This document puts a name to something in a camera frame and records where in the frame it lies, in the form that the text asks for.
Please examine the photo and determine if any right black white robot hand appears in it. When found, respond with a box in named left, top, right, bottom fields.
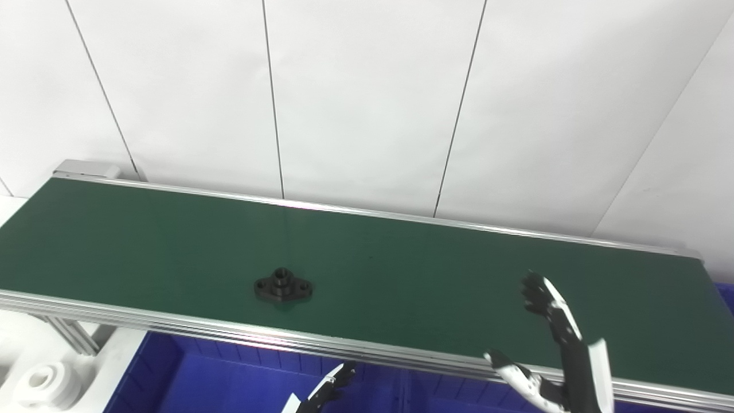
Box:
left=483, top=271, right=615, bottom=413

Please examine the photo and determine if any black flange part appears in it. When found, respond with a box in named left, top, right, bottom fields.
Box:
left=254, top=267, right=314, bottom=303

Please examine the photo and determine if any aluminium conveyor support leg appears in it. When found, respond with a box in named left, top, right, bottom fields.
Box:
left=34, top=314, right=101, bottom=356

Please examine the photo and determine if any blue plastic bin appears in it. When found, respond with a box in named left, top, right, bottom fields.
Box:
left=103, top=332, right=408, bottom=413
left=401, top=367, right=734, bottom=413
left=714, top=282, right=734, bottom=316

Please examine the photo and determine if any green conveyor belt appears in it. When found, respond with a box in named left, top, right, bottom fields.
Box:
left=0, top=178, right=734, bottom=396
left=0, top=169, right=734, bottom=413

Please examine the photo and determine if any grey conveyor end housing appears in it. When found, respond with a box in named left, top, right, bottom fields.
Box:
left=53, top=159, right=122, bottom=180

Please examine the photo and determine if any white round plastic piece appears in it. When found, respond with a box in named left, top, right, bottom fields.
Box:
left=11, top=361, right=82, bottom=409

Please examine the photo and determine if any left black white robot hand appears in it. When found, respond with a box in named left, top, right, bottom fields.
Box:
left=281, top=361, right=357, bottom=413

